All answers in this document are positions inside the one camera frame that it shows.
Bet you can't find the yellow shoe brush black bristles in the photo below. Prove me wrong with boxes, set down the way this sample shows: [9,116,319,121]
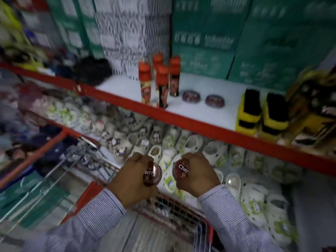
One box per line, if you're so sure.
[258,92,290,142]
[235,88,262,136]

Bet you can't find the stack of white patterned cartons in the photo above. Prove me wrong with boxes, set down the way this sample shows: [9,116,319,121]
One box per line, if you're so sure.
[92,0,174,79]

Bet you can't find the red metal shelf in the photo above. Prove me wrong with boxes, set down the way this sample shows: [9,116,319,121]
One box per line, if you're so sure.
[0,62,336,178]

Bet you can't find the pile of yellow black brushes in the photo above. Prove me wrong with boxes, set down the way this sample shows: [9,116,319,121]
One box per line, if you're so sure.
[279,65,336,156]

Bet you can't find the row of white printed clogs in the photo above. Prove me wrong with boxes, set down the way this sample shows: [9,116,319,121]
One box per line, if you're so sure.
[34,96,300,247]

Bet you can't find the person's left hand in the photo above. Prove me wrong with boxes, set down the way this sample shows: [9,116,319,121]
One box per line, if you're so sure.
[107,152,159,208]

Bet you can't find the person's right forearm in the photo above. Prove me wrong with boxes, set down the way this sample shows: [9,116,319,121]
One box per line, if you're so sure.
[197,184,284,252]

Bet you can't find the pile of colourful slippers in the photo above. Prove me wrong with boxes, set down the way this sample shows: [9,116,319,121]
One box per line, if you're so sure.
[0,71,69,168]

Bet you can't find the green packets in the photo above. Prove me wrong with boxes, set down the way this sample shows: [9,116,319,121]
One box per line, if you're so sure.
[0,170,70,230]

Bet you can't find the person's left forearm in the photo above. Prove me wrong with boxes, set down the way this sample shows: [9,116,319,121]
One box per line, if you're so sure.
[23,188,127,252]

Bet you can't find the red wire shopping cart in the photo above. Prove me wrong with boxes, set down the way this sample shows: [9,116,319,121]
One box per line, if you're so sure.
[0,128,214,252]

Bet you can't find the red-capped shoe polish bottle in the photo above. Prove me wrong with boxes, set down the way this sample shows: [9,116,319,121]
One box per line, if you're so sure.
[139,62,152,105]
[156,65,169,109]
[169,56,181,97]
[152,52,164,76]

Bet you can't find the stack of green white-labelled boxes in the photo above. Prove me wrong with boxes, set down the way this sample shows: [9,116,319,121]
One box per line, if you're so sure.
[44,0,106,60]

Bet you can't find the person's right hand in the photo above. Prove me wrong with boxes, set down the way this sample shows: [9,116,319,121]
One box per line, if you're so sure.
[173,152,222,198]

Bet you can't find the black fluffy brush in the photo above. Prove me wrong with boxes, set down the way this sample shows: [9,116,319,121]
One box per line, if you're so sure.
[74,56,113,86]

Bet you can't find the pile of yellow packaged goods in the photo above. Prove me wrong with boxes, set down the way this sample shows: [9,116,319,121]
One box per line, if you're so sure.
[0,0,51,72]

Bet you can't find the stack of green cartons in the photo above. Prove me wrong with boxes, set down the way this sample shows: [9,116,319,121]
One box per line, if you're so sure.
[171,0,336,92]

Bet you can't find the round shoe polish tin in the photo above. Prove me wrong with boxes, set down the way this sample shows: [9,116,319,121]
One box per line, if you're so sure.
[143,161,162,187]
[205,94,225,108]
[172,159,190,179]
[182,90,201,104]

